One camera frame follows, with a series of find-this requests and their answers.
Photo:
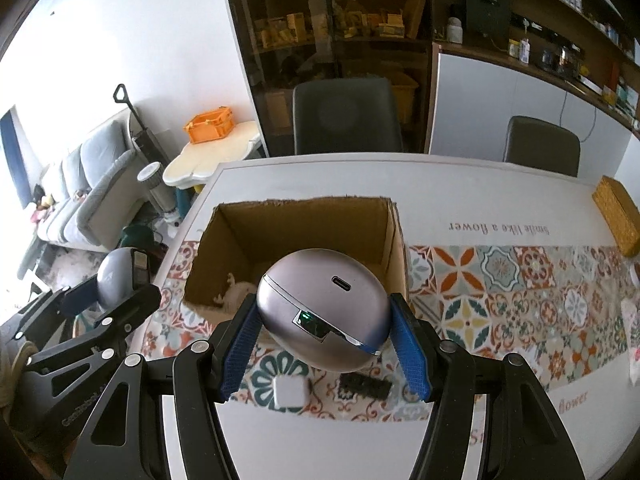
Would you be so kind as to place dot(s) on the white cylindrical appliance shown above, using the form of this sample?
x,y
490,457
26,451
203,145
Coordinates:
x,y
160,190

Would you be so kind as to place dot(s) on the cream small table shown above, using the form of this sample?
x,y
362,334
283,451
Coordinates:
x,y
210,160

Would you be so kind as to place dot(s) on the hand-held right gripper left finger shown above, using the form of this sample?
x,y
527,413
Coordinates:
x,y
240,347

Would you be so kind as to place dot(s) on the floral fabric pouch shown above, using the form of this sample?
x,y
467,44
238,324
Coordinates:
x,y
632,320

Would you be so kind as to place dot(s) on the white ceramic jar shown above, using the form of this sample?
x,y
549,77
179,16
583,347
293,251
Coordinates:
x,y
454,30

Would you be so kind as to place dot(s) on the dark glass display cabinet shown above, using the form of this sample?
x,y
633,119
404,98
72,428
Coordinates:
x,y
300,60

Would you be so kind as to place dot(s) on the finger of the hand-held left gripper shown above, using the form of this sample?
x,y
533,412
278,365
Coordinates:
x,y
75,299
132,305

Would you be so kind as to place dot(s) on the upright vacuum cleaner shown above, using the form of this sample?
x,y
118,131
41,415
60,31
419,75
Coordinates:
x,y
145,145

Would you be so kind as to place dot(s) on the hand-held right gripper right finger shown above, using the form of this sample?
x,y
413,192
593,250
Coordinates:
x,y
412,352

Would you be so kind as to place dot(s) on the orange plastic crate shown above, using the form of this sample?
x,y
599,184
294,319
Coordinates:
x,y
207,126

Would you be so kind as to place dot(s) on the pile of plush toys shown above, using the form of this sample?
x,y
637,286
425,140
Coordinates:
x,y
42,205

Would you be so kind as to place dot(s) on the wicker tissue box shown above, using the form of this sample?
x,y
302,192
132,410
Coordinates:
x,y
617,210

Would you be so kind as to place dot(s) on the blue curtain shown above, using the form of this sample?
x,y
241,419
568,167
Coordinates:
x,y
10,160

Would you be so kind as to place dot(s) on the dark green bucket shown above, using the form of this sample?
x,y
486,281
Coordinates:
x,y
137,236

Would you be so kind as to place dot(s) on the black water dispenser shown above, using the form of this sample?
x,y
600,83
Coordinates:
x,y
485,5

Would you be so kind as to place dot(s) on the grey sofa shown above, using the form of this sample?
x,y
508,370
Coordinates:
x,y
90,185

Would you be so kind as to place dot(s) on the silver egg-shaped earbud case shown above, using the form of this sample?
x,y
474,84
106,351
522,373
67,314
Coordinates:
x,y
320,300

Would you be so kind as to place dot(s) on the brown cardboard box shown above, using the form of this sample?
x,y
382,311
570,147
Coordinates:
x,y
300,225

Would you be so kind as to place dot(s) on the white charger cube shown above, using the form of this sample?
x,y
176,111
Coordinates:
x,y
290,392

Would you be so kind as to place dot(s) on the white base cabinet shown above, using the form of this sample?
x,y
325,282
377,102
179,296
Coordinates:
x,y
480,100

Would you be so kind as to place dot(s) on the dark grey dining chair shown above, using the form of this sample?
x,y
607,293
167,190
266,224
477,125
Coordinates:
x,y
542,147
345,115

